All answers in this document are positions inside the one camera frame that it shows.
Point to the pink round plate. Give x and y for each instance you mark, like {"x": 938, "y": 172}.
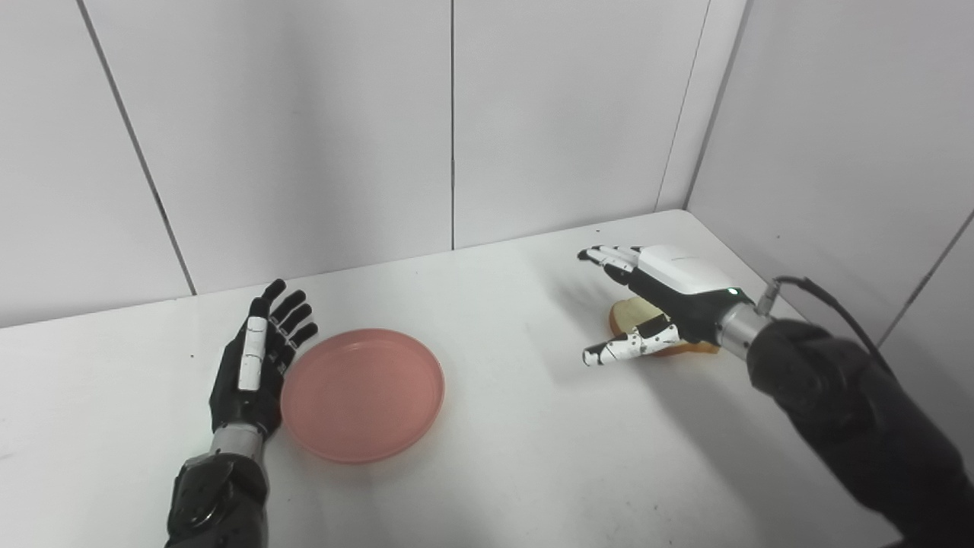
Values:
{"x": 364, "y": 396}

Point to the slice of white bread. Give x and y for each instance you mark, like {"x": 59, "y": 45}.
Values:
{"x": 631, "y": 312}

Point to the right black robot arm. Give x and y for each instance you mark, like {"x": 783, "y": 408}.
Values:
{"x": 852, "y": 403}

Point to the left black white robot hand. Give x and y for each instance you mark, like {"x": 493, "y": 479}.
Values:
{"x": 243, "y": 380}

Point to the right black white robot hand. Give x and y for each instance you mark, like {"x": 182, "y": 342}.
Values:
{"x": 685, "y": 293}

